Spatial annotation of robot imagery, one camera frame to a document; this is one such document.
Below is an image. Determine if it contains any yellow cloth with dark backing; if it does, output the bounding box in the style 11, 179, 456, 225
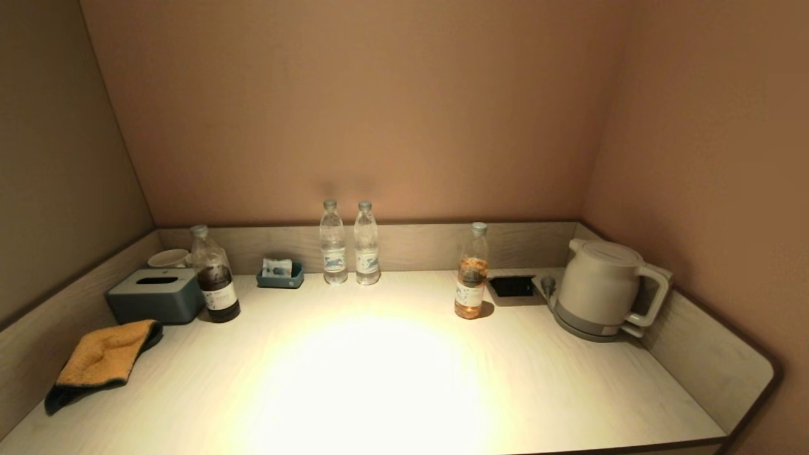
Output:
44, 319, 164, 416

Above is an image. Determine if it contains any clear water bottle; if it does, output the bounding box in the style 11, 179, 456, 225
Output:
319, 200, 348, 285
354, 201, 381, 286

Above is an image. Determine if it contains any plastic bottle with orange tea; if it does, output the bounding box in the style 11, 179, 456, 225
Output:
454, 222, 490, 320

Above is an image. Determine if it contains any black recessed power socket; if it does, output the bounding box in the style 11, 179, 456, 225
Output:
488, 275, 537, 299

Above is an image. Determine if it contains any small blue-grey tray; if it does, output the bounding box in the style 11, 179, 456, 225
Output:
256, 261, 305, 289

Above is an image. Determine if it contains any grey kettle base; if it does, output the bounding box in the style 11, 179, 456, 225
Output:
549, 297, 645, 343

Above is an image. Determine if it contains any plastic bottle with dark drink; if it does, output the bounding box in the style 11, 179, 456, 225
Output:
190, 224, 241, 324

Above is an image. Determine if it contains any cream electric kettle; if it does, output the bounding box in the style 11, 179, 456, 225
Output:
555, 238, 672, 337

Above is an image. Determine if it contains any white ceramic cup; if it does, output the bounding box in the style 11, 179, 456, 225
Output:
147, 248, 192, 269

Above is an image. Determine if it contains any grey-blue tissue box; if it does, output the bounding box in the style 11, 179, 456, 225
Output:
106, 268, 206, 326

